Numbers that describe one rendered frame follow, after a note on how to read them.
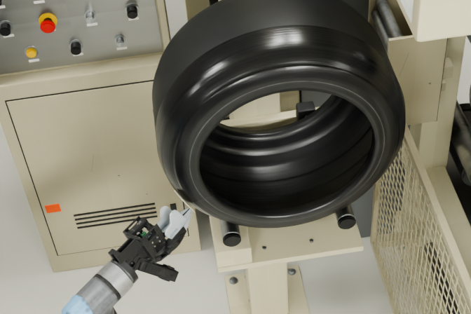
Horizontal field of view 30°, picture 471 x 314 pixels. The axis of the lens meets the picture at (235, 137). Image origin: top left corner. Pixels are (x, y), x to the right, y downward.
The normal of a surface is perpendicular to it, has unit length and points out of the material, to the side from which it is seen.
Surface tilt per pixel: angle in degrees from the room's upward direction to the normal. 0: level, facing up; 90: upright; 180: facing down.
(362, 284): 0
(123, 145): 90
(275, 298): 90
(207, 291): 0
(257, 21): 6
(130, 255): 70
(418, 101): 90
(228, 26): 19
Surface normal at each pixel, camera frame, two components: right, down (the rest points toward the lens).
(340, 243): -0.07, -0.71
